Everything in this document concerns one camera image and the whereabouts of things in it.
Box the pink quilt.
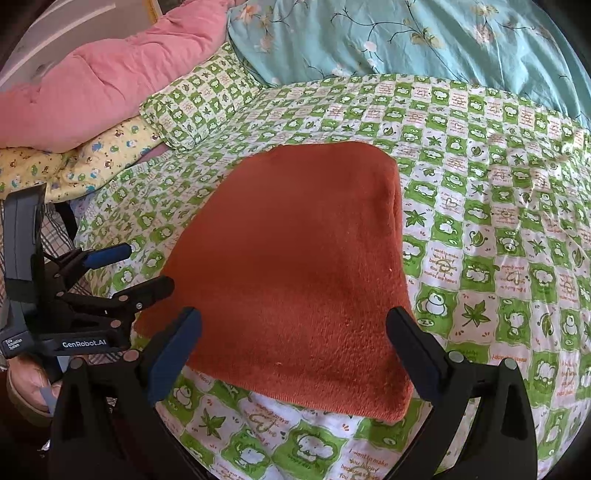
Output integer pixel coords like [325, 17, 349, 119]
[0, 0, 242, 154]

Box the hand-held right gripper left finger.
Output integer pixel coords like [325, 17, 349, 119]
[48, 306, 204, 480]

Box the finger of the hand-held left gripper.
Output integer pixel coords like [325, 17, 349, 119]
[111, 276, 176, 317]
[82, 244, 137, 270]

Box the teal floral quilt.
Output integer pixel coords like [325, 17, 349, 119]
[228, 0, 591, 131]

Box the person's left hand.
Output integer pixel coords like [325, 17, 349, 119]
[6, 356, 63, 418]

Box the green checked bed sheet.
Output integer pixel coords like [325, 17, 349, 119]
[74, 74, 591, 480]

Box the orange knit sweater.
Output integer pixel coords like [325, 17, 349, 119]
[133, 141, 419, 424]

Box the plaid cloth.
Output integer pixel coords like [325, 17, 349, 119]
[0, 200, 81, 278]

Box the green checked pillow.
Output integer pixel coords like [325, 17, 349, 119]
[140, 41, 265, 152]

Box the yellow cartoon print pillow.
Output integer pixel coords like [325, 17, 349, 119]
[0, 113, 163, 205]

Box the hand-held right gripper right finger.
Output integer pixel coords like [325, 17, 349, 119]
[384, 306, 539, 480]

